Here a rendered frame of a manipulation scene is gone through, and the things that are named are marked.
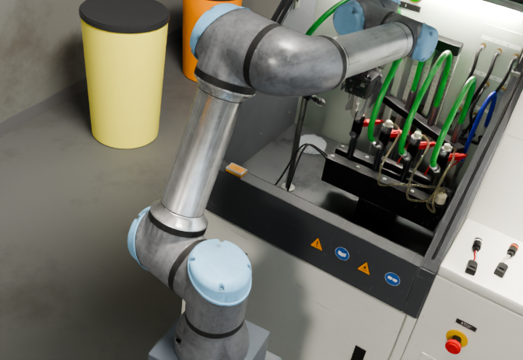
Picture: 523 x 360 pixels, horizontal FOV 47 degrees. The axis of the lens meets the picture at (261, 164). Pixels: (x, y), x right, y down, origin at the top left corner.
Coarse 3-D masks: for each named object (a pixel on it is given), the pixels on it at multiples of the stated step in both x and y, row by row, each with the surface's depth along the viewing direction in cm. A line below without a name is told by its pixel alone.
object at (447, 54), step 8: (440, 56) 140; (448, 56) 146; (440, 64) 139; (448, 64) 150; (432, 72) 137; (448, 72) 153; (424, 88) 136; (440, 88) 157; (416, 96) 136; (440, 96) 158; (416, 104) 136; (432, 112) 161; (408, 120) 137; (432, 120) 162; (408, 128) 137; (400, 144) 140; (400, 152) 143; (408, 152) 150
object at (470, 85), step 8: (472, 80) 138; (464, 88) 136; (472, 88) 146; (464, 96) 136; (456, 104) 135; (464, 104) 151; (456, 112) 135; (464, 112) 152; (448, 120) 134; (464, 120) 154; (448, 128) 135; (456, 128) 155; (440, 136) 135; (456, 136) 156; (440, 144) 135; (432, 160) 138; (432, 168) 143; (440, 168) 149
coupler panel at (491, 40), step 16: (480, 32) 161; (496, 32) 159; (512, 32) 157; (496, 48) 161; (512, 48) 159; (480, 64) 165; (496, 64) 163; (464, 80) 169; (480, 80) 167; (496, 80) 165; (480, 96) 169; (480, 128) 173
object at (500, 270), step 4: (512, 244) 143; (516, 244) 143; (508, 248) 142; (512, 248) 141; (516, 248) 142; (508, 252) 141; (512, 252) 141; (508, 256) 141; (512, 256) 140; (504, 260) 140; (500, 264) 136; (504, 264) 136; (496, 268) 135; (500, 268) 135; (504, 268) 135; (496, 272) 135; (500, 272) 135; (504, 272) 134; (500, 276) 135
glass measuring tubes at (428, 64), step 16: (448, 48) 164; (416, 64) 174; (432, 64) 169; (400, 80) 179; (432, 80) 172; (448, 80) 171; (400, 96) 179; (432, 96) 176; (416, 112) 178; (416, 128) 181
